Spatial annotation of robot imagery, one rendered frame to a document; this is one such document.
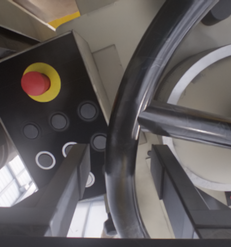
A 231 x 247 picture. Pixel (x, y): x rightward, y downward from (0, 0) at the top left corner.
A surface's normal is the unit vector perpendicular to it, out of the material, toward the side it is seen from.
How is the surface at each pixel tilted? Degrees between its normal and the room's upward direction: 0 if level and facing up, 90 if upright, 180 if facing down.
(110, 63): 90
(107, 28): 90
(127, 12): 90
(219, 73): 119
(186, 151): 85
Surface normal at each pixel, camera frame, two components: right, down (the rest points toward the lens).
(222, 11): -0.02, 0.27
